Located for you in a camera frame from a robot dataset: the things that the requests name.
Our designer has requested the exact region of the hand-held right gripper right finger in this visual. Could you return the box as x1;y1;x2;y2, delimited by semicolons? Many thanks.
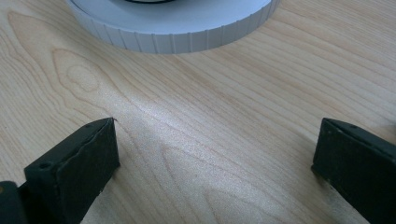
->
311;117;396;224

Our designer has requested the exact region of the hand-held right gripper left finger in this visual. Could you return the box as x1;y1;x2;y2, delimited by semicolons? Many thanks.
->
18;117;121;224

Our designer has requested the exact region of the white stand with round bowl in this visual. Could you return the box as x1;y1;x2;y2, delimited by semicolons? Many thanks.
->
64;0;281;54

